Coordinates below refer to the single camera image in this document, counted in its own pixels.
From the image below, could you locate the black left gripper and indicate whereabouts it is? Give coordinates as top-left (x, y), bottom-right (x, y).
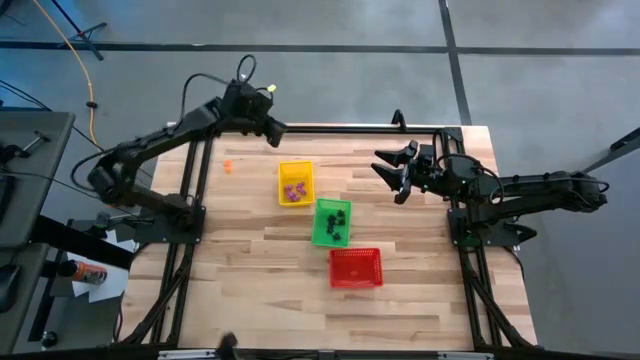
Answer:
top-left (219, 82), bottom-right (288, 149)

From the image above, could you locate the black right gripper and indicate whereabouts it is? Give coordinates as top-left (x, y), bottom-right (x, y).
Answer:
top-left (370, 139), bottom-right (442, 205)

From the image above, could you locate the yellow plastic basket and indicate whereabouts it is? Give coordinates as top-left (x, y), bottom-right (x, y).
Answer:
top-left (277, 160), bottom-right (316, 208)

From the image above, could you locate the red plastic basket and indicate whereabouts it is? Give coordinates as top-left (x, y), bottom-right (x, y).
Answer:
top-left (328, 248), bottom-right (385, 290)

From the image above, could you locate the green plastic basket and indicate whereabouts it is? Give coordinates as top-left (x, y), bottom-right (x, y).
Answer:
top-left (310, 197), bottom-right (353, 249)

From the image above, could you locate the grey metal bar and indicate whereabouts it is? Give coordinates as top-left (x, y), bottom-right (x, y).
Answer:
top-left (581, 126), bottom-right (640, 175)

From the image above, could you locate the white paper sheet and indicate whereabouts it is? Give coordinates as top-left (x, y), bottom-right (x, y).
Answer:
top-left (66, 227), bottom-right (140, 304)

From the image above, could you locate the black crossbar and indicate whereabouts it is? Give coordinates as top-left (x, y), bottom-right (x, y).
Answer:
top-left (29, 213), bottom-right (137, 271)

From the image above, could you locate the black floor tripod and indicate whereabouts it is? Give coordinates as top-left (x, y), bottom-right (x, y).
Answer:
top-left (48, 0), bottom-right (109, 62)

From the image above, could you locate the orange spray can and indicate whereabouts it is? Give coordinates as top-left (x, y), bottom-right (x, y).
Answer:
top-left (56, 259), bottom-right (109, 287)

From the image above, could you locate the black silver hand tool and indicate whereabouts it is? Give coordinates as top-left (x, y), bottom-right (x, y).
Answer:
top-left (0, 130), bottom-right (52, 164)

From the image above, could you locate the grey side table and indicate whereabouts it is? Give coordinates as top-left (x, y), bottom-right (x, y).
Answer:
top-left (0, 110), bottom-right (77, 250)

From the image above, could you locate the black computer mouse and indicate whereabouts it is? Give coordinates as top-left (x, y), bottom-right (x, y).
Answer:
top-left (0, 263), bottom-right (22, 315)

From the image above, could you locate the grey desk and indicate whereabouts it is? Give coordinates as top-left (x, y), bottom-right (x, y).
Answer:
top-left (0, 242), bottom-right (51, 357)

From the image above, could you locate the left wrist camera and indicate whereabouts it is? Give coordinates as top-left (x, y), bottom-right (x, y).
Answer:
top-left (247, 88), bottom-right (275, 119)

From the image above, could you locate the black aluminium table frame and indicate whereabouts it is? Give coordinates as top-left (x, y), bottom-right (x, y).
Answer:
top-left (112, 108), bottom-right (540, 351)

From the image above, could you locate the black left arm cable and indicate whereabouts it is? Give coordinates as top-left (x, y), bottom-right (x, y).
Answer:
top-left (179, 53), bottom-right (259, 131)

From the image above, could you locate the yellow cable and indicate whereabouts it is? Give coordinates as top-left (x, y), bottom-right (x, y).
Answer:
top-left (32, 0), bottom-right (109, 156)

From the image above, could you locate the silver edge bracket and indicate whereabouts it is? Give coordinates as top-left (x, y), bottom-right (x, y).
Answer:
top-left (437, 351), bottom-right (495, 360)
top-left (157, 349), bottom-right (217, 360)

